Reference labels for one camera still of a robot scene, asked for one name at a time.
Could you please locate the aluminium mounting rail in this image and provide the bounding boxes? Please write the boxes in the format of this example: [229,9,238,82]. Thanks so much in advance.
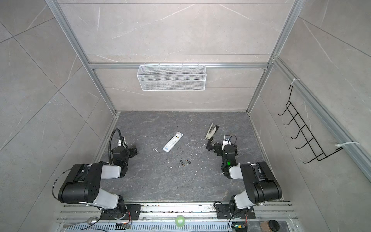
[56,201,299,223]

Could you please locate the white remote control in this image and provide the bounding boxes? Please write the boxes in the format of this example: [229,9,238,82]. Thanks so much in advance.
[163,132,184,153]

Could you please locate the green circuit board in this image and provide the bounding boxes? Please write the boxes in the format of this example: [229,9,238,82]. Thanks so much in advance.
[231,222,248,232]

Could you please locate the black wire hook rack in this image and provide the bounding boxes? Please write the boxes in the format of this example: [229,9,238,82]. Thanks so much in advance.
[277,86,343,164]

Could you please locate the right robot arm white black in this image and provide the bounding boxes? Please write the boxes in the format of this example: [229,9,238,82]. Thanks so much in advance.
[206,138,282,217]

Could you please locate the white wire mesh basket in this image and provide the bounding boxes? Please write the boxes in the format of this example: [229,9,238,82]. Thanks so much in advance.
[137,64,207,91]

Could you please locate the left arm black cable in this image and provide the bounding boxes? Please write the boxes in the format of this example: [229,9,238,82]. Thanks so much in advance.
[108,128,124,164]

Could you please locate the green round sticker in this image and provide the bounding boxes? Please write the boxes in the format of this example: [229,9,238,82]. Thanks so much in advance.
[175,215,186,228]

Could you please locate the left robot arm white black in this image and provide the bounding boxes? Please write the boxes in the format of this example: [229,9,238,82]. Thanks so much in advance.
[57,145,138,220]

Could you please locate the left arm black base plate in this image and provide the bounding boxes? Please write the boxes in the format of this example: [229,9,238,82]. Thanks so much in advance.
[100,204,142,220]

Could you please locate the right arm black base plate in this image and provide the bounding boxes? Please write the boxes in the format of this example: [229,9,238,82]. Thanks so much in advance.
[214,202,256,219]

